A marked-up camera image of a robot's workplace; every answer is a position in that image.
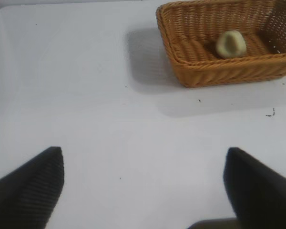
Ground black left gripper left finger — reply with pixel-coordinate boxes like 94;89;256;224
0;146;64;229

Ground brown woven wicker basket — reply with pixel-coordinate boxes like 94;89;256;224
156;0;286;88

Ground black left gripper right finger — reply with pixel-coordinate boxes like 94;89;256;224
223;147;286;229

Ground pale yellow egg yolk pastry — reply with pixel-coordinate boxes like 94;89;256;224
215;30;247;58

